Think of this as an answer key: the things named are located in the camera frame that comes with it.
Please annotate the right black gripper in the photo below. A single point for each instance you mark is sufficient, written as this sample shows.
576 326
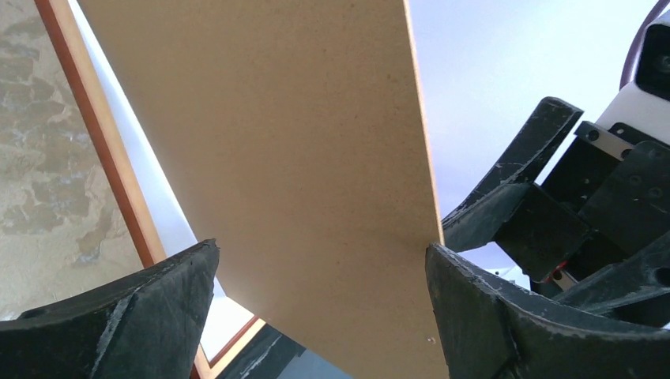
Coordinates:
595 235

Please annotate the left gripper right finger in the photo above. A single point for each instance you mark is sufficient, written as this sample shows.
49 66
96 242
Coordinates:
492 328

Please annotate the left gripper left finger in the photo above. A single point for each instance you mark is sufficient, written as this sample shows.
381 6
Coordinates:
144 325

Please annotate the brown cardboard backing board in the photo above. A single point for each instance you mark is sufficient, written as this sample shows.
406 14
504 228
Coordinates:
291 132

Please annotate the copper wooden picture frame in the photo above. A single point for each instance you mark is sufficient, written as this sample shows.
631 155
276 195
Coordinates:
96 113

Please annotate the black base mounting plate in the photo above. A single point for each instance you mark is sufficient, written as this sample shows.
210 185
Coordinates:
265 357

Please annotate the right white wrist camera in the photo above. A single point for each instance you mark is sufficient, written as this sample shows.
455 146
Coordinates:
643 104

